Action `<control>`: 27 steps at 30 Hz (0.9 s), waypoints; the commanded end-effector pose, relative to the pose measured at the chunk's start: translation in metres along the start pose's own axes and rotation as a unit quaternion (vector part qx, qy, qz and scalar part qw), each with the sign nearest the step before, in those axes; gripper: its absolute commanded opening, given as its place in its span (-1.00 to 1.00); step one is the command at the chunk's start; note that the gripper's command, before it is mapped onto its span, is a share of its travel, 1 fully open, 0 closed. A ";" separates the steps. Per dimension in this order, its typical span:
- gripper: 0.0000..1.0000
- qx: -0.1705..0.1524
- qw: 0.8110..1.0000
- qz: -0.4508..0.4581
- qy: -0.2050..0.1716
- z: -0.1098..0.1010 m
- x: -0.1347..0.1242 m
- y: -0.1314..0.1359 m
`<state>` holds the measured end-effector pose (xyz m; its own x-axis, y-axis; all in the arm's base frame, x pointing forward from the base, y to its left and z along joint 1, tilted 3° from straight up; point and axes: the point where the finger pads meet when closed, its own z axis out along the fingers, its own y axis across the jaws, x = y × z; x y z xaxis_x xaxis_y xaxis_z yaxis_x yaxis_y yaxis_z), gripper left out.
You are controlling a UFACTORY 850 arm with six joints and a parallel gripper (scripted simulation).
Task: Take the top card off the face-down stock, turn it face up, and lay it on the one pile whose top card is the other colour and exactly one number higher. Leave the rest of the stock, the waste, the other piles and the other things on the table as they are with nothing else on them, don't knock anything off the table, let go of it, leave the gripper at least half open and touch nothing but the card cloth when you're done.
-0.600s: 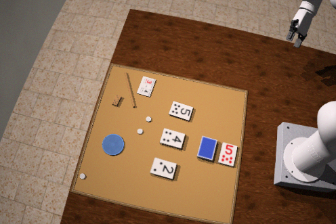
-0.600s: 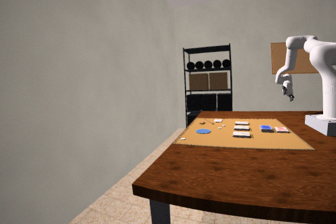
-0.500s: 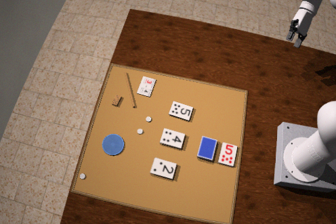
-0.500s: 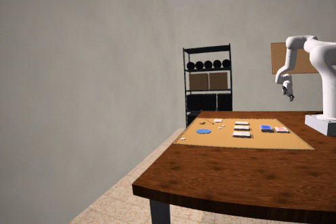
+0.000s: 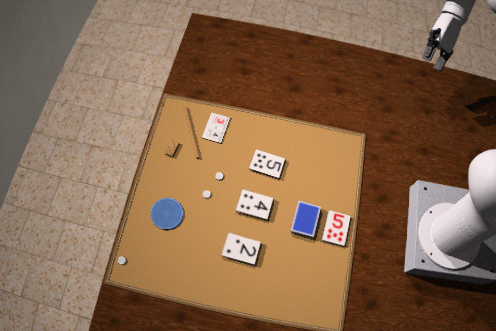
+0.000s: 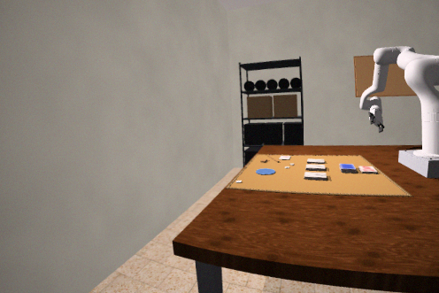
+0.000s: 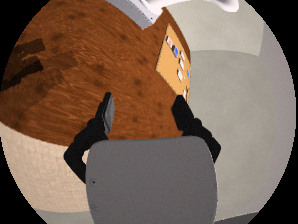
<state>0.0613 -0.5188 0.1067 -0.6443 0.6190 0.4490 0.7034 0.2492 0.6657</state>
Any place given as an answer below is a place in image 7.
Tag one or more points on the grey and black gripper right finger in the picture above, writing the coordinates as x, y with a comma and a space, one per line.
186, 122

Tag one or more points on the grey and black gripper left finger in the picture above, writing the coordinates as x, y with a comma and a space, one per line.
94, 130

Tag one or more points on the white playing card with red pips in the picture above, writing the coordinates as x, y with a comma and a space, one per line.
169, 41

